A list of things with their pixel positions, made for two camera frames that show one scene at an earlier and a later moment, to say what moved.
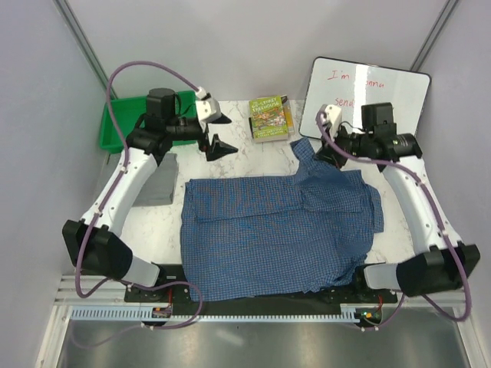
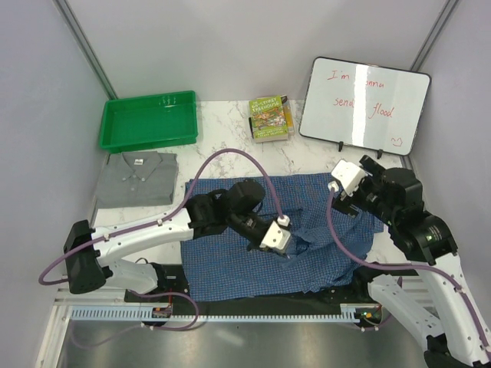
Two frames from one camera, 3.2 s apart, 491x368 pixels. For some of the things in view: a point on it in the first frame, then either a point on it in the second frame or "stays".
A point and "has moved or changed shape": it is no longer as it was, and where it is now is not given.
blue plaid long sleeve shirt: [275, 236] has moved or changed shape
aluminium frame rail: [111, 294] stays
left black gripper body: [183, 129] to [248, 226]
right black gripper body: [344, 146] to [367, 196]
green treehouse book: [271, 118] stays
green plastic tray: [127, 112] stays
